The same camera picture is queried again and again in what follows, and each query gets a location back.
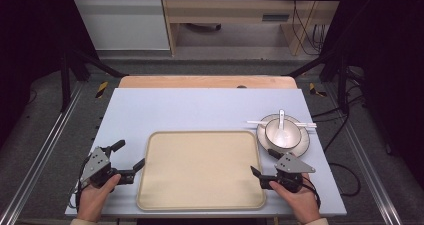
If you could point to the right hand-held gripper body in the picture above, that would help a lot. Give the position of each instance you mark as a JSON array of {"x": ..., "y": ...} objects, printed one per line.
[{"x": 292, "y": 165}]

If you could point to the white spoon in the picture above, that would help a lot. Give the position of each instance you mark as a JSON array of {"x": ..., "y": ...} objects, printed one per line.
[{"x": 282, "y": 131}]

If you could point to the wooden table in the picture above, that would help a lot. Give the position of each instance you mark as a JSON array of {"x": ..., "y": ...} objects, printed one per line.
[{"x": 200, "y": 82}]

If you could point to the white plate dark rim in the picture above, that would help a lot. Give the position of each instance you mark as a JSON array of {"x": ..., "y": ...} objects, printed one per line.
[{"x": 304, "y": 145}]

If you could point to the light wooden desk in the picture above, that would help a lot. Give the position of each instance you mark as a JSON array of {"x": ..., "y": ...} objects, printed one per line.
[{"x": 233, "y": 10}]

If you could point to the aluminium floor rail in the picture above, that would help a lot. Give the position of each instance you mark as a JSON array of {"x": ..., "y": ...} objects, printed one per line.
[
  {"x": 40, "y": 155},
  {"x": 366, "y": 166}
]

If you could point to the black metal stand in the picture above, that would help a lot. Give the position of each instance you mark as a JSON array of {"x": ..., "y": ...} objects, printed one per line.
[
  {"x": 342, "y": 85},
  {"x": 65, "y": 85}
]

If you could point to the white bowl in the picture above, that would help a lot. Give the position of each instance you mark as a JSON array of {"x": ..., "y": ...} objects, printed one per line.
[{"x": 293, "y": 131}]

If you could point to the black curtain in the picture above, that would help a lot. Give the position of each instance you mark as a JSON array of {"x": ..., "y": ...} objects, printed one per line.
[
  {"x": 26, "y": 35},
  {"x": 393, "y": 51}
]

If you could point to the person's right hand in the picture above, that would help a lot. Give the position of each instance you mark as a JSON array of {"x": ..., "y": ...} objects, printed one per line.
[{"x": 301, "y": 201}]

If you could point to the white chopstick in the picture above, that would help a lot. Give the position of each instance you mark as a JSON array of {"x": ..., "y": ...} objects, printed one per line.
[
  {"x": 308, "y": 126},
  {"x": 255, "y": 122}
]

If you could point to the white cabinet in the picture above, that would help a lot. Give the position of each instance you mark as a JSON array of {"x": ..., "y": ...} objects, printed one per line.
[{"x": 123, "y": 21}]

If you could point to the beige rectangular tray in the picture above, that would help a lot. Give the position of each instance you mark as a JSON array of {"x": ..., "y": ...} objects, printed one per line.
[{"x": 201, "y": 171}]

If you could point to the person's left hand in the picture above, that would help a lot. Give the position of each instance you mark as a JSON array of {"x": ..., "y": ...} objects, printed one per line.
[{"x": 93, "y": 200}]

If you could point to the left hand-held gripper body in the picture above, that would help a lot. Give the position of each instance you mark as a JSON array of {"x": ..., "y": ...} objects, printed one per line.
[{"x": 95, "y": 165}]

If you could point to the yellow black tape marker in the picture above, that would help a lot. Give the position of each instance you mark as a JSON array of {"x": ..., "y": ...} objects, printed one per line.
[
  {"x": 315, "y": 90},
  {"x": 102, "y": 89}
]

